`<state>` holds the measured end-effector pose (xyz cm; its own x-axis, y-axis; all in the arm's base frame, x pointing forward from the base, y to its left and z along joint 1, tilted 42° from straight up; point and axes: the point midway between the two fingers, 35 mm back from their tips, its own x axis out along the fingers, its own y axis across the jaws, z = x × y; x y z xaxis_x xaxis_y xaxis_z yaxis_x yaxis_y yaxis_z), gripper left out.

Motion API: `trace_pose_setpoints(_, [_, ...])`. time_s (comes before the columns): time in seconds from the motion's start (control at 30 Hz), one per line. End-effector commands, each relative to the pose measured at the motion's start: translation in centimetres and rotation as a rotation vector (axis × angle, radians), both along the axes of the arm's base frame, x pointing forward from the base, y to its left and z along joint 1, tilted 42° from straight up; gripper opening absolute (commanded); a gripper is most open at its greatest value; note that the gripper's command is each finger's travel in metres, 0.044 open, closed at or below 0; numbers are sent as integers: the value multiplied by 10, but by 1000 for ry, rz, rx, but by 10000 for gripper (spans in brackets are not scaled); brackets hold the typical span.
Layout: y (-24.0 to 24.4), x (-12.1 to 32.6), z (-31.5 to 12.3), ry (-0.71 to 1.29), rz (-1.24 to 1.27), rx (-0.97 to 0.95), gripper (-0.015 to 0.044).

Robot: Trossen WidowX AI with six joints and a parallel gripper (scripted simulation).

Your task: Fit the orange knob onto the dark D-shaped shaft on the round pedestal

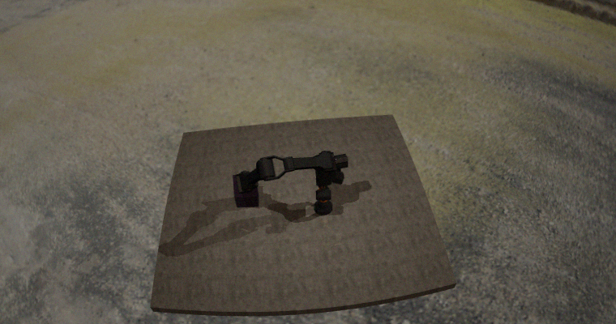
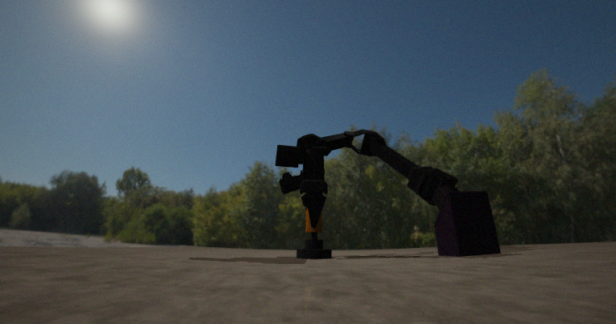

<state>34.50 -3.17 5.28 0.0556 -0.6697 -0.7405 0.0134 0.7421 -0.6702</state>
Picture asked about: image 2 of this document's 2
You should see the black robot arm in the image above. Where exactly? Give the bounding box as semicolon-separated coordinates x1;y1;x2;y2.
276;129;460;210

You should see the orange knob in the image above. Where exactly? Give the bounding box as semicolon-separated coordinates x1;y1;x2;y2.
306;207;323;232

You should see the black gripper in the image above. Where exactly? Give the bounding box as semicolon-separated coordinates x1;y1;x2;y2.
300;165;327;228

